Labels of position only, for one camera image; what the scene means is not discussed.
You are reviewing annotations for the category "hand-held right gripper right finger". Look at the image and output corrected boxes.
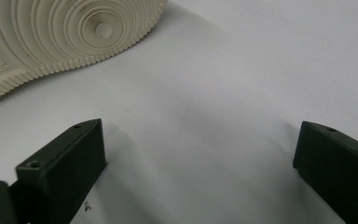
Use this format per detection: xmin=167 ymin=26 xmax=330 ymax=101
xmin=293 ymin=120 xmax=358 ymax=224

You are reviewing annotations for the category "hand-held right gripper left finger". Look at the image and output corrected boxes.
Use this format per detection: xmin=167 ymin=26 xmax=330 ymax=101
xmin=10 ymin=119 xmax=107 ymax=224

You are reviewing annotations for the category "cream white sneaker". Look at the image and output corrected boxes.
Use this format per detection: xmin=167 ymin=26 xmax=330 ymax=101
xmin=0 ymin=0 xmax=169 ymax=110

